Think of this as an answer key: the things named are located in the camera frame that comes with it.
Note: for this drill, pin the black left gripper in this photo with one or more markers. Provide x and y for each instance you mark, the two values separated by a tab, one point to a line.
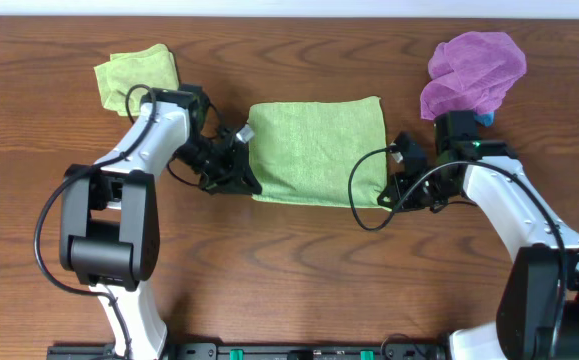
234	166

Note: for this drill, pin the purple cloth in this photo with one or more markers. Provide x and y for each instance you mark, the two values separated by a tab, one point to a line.
473	71

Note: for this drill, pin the blue cloth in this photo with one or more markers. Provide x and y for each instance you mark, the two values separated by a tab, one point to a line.
486	119

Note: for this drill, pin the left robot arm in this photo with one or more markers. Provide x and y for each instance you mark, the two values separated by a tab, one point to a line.
110	235

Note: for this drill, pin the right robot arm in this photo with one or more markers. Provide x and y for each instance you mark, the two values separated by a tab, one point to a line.
538	315

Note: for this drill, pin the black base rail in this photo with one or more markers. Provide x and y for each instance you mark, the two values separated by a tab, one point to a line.
394	351

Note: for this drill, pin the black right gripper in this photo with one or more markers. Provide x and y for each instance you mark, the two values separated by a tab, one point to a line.
396	183

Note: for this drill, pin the green microfiber cloth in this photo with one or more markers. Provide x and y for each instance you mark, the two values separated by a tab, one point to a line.
305	153

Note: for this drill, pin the folded green cloth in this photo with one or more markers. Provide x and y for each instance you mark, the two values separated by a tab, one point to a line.
154	67

